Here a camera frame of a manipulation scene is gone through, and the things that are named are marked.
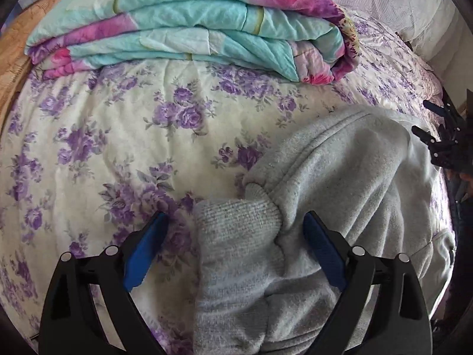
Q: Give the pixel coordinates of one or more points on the dark cloth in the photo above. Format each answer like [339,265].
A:
[462,236]

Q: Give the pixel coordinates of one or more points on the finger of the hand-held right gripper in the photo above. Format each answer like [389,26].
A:
[438,110]
[427,136]

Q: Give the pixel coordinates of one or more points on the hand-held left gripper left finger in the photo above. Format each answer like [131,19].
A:
[142,255]

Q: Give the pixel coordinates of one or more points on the white lace pillow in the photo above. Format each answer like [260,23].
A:
[399,3]

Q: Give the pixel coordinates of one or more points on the grey sweatshirt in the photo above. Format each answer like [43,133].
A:
[332,177]

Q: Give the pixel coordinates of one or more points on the wooden headboard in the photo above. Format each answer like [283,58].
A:
[18,51]

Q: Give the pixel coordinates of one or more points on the folded teal pink floral quilt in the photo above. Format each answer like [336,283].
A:
[177,26]

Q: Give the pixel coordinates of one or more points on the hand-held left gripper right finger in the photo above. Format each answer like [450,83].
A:
[325,255]

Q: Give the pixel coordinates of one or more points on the purple floral bed cover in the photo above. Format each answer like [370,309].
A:
[111,137]

